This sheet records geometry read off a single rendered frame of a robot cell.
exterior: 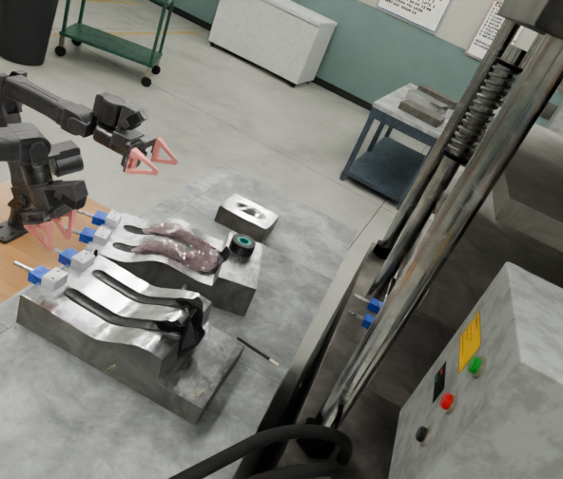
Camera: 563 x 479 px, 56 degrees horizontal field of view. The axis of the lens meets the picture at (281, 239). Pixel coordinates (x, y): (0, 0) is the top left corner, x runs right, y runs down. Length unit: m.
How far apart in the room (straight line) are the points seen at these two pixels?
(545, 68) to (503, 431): 0.55
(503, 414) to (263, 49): 7.30
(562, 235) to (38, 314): 1.13
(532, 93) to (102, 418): 1.04
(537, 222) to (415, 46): 7.10
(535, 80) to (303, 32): 6.73
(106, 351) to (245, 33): 6.92
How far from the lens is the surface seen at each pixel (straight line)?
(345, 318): 1.85
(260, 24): 7.85
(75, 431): 1.24
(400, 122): 4.95
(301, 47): 7.62
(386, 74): 8.19
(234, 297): 1.58
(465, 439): 0.81
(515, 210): 1.07
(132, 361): 1.28
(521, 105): 0.96
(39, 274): 1.42
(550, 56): 0.96
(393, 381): 1.29
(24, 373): 1.33
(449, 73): 8.06
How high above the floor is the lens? 1.80
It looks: 29 degrees down
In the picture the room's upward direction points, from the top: 24 degrees clockwise
